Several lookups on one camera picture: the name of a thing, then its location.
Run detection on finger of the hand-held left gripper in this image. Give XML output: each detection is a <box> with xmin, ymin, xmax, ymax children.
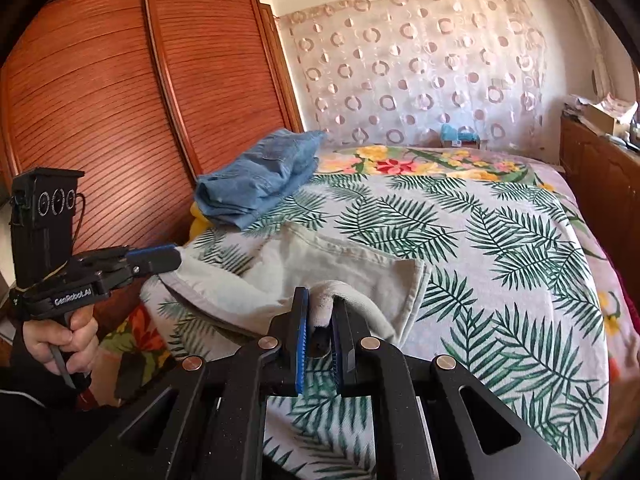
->
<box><xmin>125</xmin><ymin>244</ymin><xmax>182</xmax><ymax>277</ymax></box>

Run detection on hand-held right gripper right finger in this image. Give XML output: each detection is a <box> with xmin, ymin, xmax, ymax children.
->
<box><xmin>330</xmin><ymin>296</ymin><xmax>581</xmax><ymax>480</ymax></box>

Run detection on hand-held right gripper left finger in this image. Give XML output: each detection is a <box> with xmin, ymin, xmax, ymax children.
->
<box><xmin>60</xmin><ymin>286</ymin><xmax>311</xmax><ymax>480</ymax></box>

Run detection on person's left forearm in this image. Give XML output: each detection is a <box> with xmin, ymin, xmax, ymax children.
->
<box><xmin>0</xmin><ymin>330</ymin><xmax>116</xmax><ymax>480</ymax></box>

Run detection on person's left hand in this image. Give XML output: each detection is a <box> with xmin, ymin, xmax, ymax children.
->
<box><xmin>22</xmin><ymin>305</ymin><xmax>101</xmax><ymax>376</ymax></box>

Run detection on folded blue jeans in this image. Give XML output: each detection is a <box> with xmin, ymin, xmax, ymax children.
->
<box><xmin>194</xmin><ymin>129</ymin><xmax>326</xmax><ymax>231</ymax></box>

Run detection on wooden slatted wardrobe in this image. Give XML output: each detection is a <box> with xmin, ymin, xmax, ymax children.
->
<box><xmin>0</xmin><ymin>0</ymin><xmax>306</xmax><ymax>311</ymax></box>

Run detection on leaf print bed sheet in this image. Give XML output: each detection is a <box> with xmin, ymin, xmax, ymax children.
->
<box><xmin>140</xmin><ymin>160</ymin><xmax>611</xmax><ymax>480</ymax></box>

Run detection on floral blanket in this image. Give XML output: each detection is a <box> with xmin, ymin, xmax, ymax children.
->
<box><xmin>97</xmin><ymin>144</ymin><xmax>628</xmax><ymax>396</ymax></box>

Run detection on blue plastic bag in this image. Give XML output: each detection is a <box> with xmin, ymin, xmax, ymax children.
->
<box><xmin>439</xmin><ymin>124</ymin><xmax>478</xmax><ymax>147</ymax></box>

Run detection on circle pattern sheer curtain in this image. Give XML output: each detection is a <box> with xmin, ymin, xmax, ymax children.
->
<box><xmin>277</xmin><ymin>0</ymin><xmax>548</xmax><ymax>151</ymax></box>

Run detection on wooden cabinet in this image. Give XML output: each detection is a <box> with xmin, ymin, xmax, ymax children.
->
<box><xmin>559</xmin><ymin>115</ymin><xmax>640</xmax><ymax>281</ymax></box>

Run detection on open cardboard box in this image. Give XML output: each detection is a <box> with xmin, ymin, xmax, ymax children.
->
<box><xmin>582</xmin><ymin>102</ymin><xmax>638</xmax><ymax>136</ymax></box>

